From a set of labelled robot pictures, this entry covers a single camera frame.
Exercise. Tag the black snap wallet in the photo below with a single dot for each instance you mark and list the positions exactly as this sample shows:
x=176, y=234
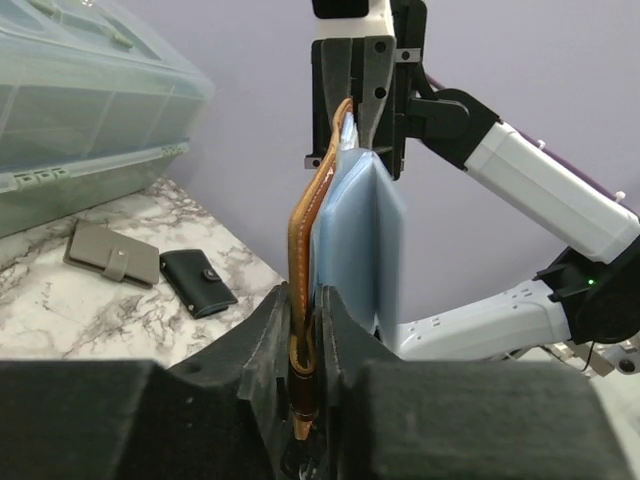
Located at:
x=196, y=283

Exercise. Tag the brown leather card holder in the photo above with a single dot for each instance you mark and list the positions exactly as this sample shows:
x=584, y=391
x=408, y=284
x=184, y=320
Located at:
x=302, y=350

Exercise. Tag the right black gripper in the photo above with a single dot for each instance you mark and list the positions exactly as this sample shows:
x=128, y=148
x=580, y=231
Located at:
x=331, y=81

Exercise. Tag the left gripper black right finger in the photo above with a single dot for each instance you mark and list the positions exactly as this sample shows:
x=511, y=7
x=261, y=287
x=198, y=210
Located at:
x=391, y=419

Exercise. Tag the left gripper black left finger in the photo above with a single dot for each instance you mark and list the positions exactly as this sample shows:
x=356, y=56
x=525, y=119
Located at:
x=212, y=416

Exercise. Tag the grey card wallet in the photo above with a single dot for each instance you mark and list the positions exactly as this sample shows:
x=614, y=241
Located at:
x=112, y=255

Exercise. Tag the clear lidded plastic box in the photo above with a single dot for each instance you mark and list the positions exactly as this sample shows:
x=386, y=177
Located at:
x=94, y=106

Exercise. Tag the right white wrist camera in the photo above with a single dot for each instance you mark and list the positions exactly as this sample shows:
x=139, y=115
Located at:
x=352, y=18

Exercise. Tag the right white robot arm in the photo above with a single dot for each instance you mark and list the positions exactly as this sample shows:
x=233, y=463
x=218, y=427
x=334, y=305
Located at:
x=583, y=54

